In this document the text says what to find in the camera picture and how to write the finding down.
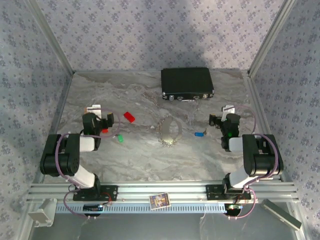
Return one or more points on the blue key tag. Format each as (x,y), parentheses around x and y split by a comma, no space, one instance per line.
(198,134)

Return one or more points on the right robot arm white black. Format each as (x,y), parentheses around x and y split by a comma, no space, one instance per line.
(262,155)

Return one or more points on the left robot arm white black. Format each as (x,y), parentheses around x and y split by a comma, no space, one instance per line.
(60,155)

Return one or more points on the red key tag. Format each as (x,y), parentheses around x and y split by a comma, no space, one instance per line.
(129,117)
(104,130)

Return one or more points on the green key tag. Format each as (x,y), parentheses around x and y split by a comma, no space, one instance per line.
(120,138)

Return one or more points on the black case with metal latches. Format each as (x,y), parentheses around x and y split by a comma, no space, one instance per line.
(186,81)

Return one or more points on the right electronics board with lights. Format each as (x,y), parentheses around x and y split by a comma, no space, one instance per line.
(233,207)

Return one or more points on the left black electronics board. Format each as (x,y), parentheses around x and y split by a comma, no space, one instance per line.
(92,207)

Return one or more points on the colourful picture card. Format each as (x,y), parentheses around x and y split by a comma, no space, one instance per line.
(160,199)

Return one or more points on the grey metal bar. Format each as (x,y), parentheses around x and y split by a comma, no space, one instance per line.
(280,213)

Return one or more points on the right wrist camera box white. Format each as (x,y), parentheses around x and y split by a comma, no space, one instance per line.
(229,109)

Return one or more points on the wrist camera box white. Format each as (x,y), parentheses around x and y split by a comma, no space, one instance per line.
(229,109)
(95,110)

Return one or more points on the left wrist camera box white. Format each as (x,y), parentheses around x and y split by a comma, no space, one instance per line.
(95,110)

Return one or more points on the aluminium table side rail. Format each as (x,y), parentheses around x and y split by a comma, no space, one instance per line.
(257,100)
(59,112)

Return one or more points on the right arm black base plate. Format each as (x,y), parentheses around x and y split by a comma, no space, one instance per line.
(212,193)

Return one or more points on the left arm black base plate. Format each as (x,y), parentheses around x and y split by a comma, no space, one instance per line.
(110,193)

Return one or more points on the aluminium mounting rail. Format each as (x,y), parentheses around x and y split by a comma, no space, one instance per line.
(162,188)

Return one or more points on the aluminium frame upright post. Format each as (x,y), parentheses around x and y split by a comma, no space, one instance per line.
(52,37)
(269,37)

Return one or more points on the grey plastic bracket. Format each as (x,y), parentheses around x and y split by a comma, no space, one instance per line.
(42,212)

